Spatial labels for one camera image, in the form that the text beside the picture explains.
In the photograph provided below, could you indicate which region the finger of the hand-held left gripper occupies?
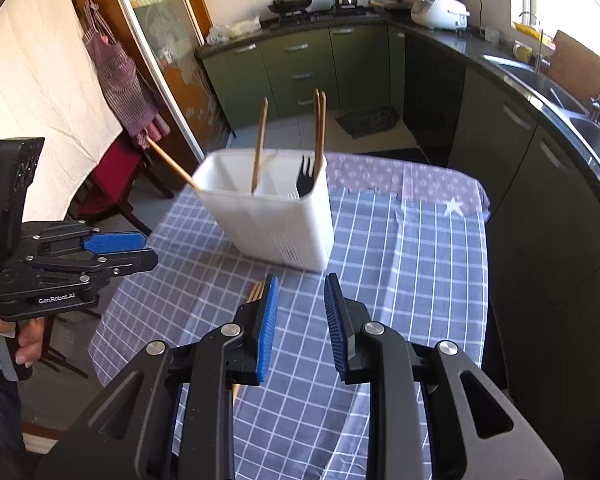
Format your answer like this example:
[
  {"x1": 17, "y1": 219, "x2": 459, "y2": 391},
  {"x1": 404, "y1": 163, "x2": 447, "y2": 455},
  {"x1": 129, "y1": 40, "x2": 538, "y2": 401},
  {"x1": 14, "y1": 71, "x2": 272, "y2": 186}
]
[
  {"x1": 39, "y1": 230, "x2": 148, "y2": 257},
  {"x1": 29, "y1": 249, "x2": 159, "y2": 286}
]

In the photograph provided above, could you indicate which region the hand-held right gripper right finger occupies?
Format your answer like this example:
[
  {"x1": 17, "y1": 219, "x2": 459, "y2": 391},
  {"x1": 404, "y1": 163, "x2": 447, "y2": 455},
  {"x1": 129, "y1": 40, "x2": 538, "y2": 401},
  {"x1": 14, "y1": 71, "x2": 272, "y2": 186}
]
[{"x1": 324, "y1": 272, "x2": 565, "y2": 480}]

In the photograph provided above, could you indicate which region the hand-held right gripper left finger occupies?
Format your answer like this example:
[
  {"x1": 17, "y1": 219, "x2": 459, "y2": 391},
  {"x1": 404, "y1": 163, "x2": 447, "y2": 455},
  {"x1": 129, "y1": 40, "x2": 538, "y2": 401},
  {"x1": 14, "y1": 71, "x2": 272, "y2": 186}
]
[{"x1": 35, "y1": 275, "x2": 281, "y2": 480}]

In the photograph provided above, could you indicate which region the single brown wooden chopstick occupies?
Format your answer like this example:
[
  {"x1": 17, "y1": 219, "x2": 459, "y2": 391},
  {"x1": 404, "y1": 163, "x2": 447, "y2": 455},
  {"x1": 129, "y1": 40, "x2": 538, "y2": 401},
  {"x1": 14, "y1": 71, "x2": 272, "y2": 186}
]
[
  {"x1": 250, "y1": 98, "x2": 269, "y2": 195},
  {"x1": 146, "y1": 137, "x2": 201, "y2": 192},
  {"x1": 319, "y1": 91, "x2": 328, "y2": 166},
  {"x1": 313, "y1": 88, "x2": 322, "y2": 168}
]

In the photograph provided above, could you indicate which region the white plastic utensil holder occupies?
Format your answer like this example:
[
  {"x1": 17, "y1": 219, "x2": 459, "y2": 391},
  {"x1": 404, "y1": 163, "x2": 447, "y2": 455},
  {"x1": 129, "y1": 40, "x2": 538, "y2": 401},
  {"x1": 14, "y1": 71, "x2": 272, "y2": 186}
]
[{"x1": 192, "y1": 149, "x2": 333, "y2": 273}]

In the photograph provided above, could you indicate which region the black plastic fork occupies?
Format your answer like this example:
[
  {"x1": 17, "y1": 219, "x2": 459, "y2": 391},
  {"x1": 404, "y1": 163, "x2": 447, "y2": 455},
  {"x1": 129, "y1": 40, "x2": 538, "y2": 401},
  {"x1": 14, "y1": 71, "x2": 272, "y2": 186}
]
[{"x1": 295, "y1": 156, "x2": 315, "y2": 197}]

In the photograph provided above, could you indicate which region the person's left hand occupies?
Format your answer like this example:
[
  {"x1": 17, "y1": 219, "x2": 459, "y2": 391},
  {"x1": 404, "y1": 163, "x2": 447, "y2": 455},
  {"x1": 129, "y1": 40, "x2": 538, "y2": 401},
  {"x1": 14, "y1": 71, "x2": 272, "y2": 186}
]
[{"x1": 0, "y1": 305, "x2": 46, "y2": 368}]

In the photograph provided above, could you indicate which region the red wooden chair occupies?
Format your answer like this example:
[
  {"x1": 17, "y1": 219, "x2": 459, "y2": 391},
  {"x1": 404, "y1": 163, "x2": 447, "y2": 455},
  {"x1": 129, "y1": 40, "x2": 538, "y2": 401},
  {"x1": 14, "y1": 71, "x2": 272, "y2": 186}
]
[{"x1": 67, "y1": 132, "x2": 176, "y2": 236}]

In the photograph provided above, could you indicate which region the blue checked tablecloth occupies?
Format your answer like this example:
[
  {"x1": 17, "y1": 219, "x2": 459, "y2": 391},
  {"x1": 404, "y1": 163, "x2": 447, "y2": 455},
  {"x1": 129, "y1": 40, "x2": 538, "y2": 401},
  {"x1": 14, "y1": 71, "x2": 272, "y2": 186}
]
[{"x1": 87, "y1": 185, "x2": 491, "y2": 480}]

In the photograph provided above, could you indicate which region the white hanging sheet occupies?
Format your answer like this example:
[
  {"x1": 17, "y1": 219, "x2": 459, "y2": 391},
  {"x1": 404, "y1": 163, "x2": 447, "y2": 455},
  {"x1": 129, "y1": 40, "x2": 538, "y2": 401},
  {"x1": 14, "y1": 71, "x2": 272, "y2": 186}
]
[{"x1": 0, "y1": 0, "x2": 123, "y2": 226}]

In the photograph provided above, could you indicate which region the purple checked apron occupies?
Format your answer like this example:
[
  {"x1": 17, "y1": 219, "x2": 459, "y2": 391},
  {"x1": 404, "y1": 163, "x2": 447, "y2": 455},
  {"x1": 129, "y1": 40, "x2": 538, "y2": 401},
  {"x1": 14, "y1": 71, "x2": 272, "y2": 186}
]
[{"x1": 81, "y1": 0, "x2": 168, "y2": 150}]

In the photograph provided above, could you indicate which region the purple star-print cloth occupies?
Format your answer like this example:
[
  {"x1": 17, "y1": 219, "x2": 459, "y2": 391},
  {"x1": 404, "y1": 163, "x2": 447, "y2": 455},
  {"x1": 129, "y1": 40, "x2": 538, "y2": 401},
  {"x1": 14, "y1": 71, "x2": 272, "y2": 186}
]
[{"x1": 325, "y1": 152, "x2": 492, "y2": 221}]

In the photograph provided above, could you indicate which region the frosted glass sliding door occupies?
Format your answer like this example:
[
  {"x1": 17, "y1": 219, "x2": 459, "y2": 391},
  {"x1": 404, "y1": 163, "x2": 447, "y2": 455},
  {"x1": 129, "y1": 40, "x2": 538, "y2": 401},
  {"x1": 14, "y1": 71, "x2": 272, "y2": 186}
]
[{"x1": 105, "y1": 0, "x2": 231, "y2": 161}]

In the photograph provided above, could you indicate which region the dark floor mat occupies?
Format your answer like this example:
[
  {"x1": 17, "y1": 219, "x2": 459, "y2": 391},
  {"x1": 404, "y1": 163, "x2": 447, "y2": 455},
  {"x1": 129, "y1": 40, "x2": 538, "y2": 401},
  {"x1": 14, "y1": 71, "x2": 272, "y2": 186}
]
[{"x1": 336, "y1": 105, "x2": 401, "y2": 138}]

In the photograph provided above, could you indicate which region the white plastic bag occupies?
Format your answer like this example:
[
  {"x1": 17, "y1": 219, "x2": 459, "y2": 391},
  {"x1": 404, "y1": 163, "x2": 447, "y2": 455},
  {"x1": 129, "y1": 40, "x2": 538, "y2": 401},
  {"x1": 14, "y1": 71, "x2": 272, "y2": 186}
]
[{"x1": 206, "y1": 14, "x2": 262, "y2": 45}]

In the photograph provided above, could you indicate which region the black wok with lid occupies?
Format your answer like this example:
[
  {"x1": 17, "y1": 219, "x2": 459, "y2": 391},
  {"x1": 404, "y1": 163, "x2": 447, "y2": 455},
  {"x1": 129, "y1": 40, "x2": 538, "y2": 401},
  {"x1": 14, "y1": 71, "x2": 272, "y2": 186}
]
[{"x1": 267, "y1": 0, "x2": 313, "y2": 15}]

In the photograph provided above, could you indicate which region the black gas stove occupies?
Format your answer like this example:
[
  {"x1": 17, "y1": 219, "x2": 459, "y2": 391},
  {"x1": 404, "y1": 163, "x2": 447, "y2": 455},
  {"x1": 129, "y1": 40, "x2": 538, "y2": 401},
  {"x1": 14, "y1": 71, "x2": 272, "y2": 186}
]
[{"x1": 277, "y1": 6, "x2": 381, "y2": 23}]

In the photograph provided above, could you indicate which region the steel double sink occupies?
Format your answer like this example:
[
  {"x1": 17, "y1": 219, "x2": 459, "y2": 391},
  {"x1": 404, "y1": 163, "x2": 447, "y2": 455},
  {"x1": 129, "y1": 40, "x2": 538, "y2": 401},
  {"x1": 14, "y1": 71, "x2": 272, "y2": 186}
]
[{"x1": 480, "y1": 52, "x2": 600, "y2": 171}]

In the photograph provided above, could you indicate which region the white rice cooker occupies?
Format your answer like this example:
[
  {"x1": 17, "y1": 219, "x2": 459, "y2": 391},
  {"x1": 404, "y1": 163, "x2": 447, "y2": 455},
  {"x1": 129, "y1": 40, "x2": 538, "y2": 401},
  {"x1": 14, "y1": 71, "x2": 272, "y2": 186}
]
[{"x1": 411, "y1": 0, "x2": 471, "y2": 31}]

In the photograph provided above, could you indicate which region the small curved steel faucet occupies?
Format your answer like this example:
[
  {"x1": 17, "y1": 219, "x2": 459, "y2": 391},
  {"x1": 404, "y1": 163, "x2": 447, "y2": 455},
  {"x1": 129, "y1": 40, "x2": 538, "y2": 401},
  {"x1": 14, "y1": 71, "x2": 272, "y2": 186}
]
[{"x1": 519, "y1": 11, "x2": 543, "y2": 73}]

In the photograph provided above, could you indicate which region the wooden cutting board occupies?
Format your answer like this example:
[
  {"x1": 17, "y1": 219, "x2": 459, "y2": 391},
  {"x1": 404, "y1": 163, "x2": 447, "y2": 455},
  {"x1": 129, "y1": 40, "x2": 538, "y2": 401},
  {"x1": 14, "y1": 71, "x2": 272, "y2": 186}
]
[{"x1": 547, "y1": 30, "x2": 600, "y2": 106}]

